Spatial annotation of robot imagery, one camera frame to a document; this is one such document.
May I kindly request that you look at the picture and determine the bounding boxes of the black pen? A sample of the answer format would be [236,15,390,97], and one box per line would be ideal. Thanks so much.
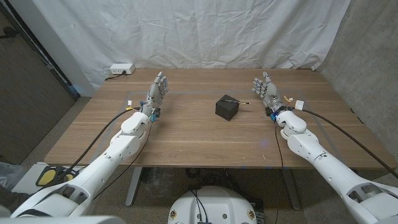
[221,98,251,105]

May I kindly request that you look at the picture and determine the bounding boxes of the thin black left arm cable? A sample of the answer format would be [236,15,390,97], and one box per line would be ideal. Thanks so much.
[92,119,153,200]

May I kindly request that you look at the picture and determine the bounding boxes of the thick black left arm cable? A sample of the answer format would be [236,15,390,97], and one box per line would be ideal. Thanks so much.
[36,106,142,187]

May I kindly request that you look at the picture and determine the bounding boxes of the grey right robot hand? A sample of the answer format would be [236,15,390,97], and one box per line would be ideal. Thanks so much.
[252,71,289,116]

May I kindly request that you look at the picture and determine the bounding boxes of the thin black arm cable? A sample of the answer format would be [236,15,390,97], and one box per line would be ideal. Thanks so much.
[92,119,153,200]
[273,121,284,224]

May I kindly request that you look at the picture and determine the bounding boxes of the black power strip cord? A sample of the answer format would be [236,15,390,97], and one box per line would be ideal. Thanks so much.
[104,72,127,82]

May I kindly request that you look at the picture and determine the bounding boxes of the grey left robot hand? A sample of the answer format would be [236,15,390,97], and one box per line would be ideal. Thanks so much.
[140,71,170,119]

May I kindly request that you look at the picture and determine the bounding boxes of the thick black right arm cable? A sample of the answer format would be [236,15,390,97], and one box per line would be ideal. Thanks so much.
[300,107,398,179]

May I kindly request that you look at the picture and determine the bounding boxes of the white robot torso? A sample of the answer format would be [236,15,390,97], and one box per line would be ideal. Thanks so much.
[167,185,258,224]

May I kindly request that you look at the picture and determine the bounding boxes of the black cube block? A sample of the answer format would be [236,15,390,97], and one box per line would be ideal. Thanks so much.
[215,94,240,122]

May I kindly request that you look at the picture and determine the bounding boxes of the blue torso cable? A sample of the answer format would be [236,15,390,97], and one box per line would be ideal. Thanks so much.
[190,189,209,223]

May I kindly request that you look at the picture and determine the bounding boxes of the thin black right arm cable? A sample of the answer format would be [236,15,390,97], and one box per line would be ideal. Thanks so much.
[273,121,284,224]

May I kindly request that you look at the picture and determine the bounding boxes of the clear plastic bag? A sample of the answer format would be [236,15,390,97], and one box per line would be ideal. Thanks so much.
[0,161,24,190]

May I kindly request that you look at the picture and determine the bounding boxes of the white power strip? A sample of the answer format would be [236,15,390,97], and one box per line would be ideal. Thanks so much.
[109,63,136,75]

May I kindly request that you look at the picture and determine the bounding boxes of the black yellow foot pedal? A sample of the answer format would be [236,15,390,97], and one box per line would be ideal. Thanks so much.
[35,166,78,187]

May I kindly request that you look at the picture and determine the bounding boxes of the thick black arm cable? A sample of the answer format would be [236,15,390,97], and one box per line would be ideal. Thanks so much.
[36,106,142,187]
[300,107,398,179]

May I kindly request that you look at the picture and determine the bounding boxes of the grey table leg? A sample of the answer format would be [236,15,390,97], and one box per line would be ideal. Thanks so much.
[281,169,302,211]
[125,167,143,207]

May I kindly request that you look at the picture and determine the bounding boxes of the white floor platform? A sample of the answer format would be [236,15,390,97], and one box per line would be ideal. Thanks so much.
[12,161,85,195]

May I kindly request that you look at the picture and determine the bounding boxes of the white wrinkled backdrop sheet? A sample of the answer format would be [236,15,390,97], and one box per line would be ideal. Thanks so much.
[30,0,351,98]

